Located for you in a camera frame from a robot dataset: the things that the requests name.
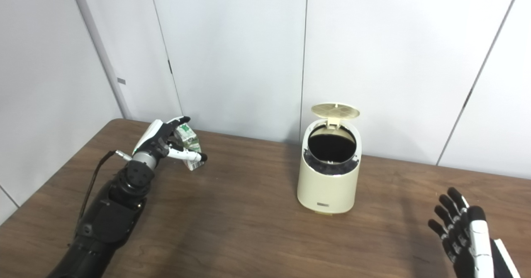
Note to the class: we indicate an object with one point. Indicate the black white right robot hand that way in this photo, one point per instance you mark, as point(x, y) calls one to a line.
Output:
point(477, 245)

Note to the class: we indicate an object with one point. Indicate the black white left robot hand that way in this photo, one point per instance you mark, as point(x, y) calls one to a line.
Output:
point(155, 139)

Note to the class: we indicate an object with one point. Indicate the green white milk carton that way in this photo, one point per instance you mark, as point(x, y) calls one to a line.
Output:
point(190, 142)

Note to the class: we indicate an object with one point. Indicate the round cream bin lid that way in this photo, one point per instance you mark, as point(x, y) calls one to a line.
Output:
point(335, 110)

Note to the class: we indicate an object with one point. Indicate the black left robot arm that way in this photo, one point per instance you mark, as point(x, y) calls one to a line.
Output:
point(112, 215)

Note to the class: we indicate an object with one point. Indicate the cream-colored bin body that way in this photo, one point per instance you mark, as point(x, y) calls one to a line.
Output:
point(327, 188)

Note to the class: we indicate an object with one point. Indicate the black bin liner bag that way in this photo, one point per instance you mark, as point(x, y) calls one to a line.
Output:
point(332, 147)

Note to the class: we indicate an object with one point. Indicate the black wall panel hinge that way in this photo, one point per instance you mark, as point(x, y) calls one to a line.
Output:
point(170, 66)

